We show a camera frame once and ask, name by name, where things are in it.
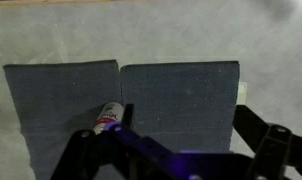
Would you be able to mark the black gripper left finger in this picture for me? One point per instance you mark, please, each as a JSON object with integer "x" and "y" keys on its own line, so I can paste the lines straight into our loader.
{"x": 91, "y": 153}

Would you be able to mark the pale tape strip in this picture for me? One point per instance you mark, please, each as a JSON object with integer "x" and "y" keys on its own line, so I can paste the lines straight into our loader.
{"x": 242, "y": 92}

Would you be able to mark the blue cloth under can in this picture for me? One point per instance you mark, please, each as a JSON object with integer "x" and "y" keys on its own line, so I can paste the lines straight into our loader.
{"x": 57, "y": 100}

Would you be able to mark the silver red soda can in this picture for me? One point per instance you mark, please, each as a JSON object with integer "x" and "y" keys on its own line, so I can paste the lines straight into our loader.
{"x": 108, "y": 115}

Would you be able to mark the blue cloth beside tape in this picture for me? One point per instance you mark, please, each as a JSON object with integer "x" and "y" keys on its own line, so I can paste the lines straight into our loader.
{"x": 177, "y": 100}

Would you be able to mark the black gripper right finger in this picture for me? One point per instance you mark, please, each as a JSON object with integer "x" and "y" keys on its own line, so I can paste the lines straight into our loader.
{"x": 277, "y": 150}

